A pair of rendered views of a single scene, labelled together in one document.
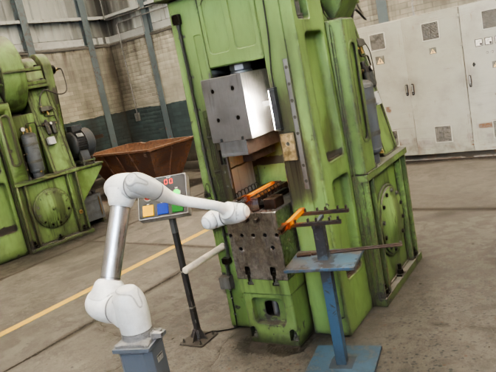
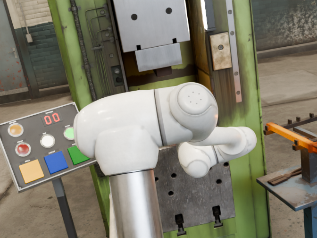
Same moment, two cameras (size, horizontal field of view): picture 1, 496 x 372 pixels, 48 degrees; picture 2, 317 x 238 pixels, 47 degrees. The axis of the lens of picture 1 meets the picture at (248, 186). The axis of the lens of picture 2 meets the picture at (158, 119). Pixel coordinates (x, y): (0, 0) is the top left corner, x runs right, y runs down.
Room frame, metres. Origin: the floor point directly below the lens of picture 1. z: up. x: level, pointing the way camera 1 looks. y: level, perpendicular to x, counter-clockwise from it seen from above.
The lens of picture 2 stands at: (2.25, 1.06, 1.56)
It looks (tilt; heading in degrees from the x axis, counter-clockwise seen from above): 18 degrees down; 323
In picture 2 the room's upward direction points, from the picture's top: 10 degrees counter-clockwise
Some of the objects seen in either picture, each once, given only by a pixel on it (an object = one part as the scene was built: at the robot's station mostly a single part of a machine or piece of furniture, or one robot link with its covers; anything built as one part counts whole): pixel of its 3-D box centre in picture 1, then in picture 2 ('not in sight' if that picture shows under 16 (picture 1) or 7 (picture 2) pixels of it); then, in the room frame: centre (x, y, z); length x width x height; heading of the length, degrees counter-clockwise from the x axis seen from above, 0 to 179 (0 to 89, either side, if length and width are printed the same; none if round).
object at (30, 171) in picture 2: (148, 211); (31, 171); (3.62, 0.67, 1.01); 0.07 x 0.05 x 0.07; 82
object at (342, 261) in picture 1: (324, 260); (311, 181); (3.02, -0.34, 0.66); 0.40 x 0.30 x 0.02; 67
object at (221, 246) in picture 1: (204, 258); (114, 219); (3.61, 0.38, 0.62); 0.44 x 0.05 x 0.05; 147
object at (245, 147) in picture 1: (250, 142); (153, 51); (3.67, -0.07, 1.32); 0.42 x 0.20 x 0.10; 147
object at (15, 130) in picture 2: not in sight; (15, 130); (3.71, 0.66, 1.16); 0.05 x 0.03 x 0.04; 57
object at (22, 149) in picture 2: not in sight; (23, 149); (3.67, 0.67, 1.09); 0.05 x 0.03 x 0.04; 57
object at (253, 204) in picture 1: (260, 194); not in sight; (3.67, -0.07, 0.96); 0.42 x 0.20 x 0.09; 147
